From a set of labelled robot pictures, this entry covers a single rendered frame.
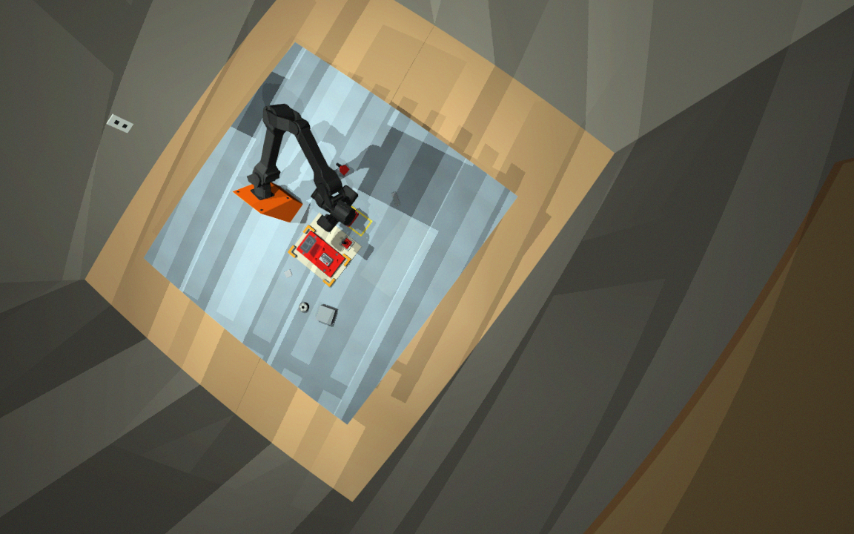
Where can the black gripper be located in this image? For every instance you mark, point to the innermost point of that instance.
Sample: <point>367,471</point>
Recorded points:
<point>327,222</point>

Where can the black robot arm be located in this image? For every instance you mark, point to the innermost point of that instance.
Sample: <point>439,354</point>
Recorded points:
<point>281,118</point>

